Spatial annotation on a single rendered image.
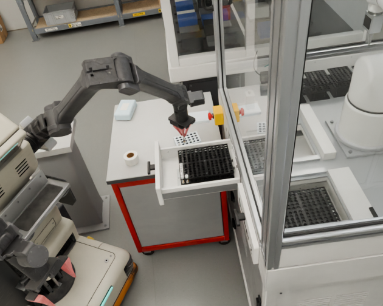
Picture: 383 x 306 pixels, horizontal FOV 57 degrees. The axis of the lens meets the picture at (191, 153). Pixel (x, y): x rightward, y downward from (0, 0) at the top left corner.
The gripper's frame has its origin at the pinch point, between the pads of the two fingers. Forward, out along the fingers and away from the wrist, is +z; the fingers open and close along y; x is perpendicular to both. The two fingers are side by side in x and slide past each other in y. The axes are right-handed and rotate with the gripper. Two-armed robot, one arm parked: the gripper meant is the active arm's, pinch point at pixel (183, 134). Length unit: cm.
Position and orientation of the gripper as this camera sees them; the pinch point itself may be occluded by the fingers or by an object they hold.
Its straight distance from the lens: 154.5
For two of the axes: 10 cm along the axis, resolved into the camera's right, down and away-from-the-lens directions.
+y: -7.7, -4.0, 4.9
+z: 0.8, 7.0, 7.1
